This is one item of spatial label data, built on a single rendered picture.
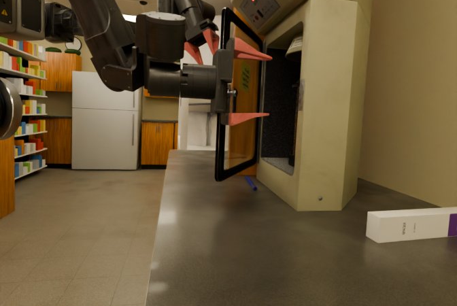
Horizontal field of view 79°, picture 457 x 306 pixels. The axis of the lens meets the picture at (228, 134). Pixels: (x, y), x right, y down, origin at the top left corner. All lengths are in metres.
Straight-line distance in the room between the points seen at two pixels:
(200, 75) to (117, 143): 5.16
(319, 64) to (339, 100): 0.09
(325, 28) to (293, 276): 0.49
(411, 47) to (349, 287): 0.80
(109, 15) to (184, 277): 0.39
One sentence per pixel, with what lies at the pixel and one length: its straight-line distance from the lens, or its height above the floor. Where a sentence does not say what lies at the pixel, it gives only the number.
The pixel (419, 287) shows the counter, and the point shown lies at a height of 0.94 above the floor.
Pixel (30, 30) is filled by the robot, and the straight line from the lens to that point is 1.16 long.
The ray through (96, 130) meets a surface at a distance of 5.64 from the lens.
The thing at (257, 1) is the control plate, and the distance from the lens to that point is 0.82.
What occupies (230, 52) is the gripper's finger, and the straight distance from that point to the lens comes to 0.46.
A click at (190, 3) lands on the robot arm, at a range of 0.82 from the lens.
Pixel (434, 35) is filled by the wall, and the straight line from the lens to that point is 1.00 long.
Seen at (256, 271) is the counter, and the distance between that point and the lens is 0.42.
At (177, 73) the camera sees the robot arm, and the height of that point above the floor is 1.21.
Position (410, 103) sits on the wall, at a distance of 1.02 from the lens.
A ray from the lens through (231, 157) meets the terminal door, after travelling 0.71.
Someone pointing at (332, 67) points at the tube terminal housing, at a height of 1.26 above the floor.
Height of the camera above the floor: 1.15
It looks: 4 degrees down
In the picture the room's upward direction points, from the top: 3 degrees clockwise
